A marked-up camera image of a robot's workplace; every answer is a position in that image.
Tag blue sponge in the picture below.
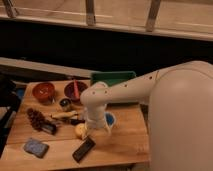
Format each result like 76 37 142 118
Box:
23 138 49 158

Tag wooden folding table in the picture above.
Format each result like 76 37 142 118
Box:
0 83 149 171

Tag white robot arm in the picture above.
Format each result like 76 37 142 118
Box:
80 61 213 171

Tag small black box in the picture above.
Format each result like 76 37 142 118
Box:
42 123 57 135

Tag black rectangular eraser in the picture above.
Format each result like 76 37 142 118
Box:
72 137 95 162

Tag wooden handled tool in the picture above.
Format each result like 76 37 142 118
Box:
51 111 78 119

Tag small dark metal cup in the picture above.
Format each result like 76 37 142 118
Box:
59 98 71 112

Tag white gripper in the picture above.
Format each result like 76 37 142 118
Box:
81 113 111 140

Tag red utensil in bowl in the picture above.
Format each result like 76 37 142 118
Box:
73 79 80 100

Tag red-brown empty bowl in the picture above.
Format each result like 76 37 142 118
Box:
32 82 55 103

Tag dark red bowl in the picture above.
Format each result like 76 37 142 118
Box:
64 81 88 101

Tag white cup blue inside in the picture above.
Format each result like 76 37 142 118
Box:
105 112 116 128

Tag brown pine cone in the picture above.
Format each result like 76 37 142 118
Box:
27 108 45 131

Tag yellow round fruit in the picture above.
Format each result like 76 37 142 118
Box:
75 123 83 139

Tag green plastic tray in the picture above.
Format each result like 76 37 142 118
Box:
90 71 136 87

